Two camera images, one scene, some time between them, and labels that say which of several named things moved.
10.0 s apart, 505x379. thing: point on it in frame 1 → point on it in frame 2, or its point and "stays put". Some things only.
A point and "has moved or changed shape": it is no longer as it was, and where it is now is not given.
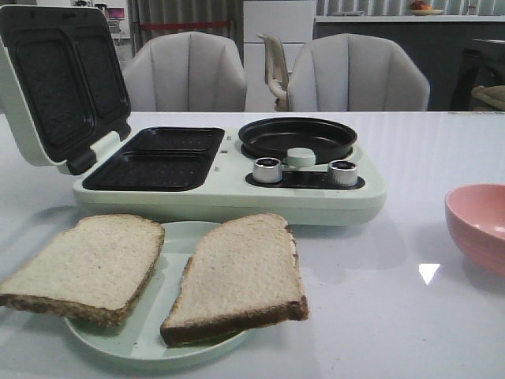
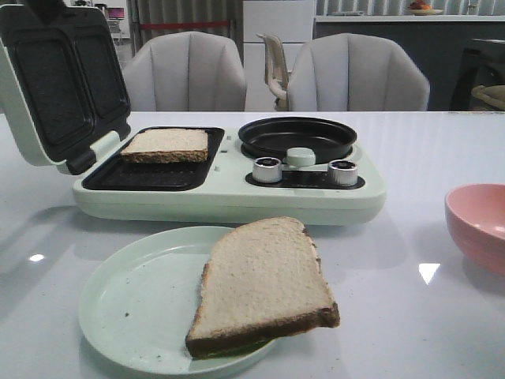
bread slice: [243, 275] has moved or changed shape
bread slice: [92, 271] → [166, 145]
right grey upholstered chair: [356, 73] stays put
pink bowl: [476, 213] stays put
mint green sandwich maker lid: [63, 82] stays put
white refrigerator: [292, 21] stays put
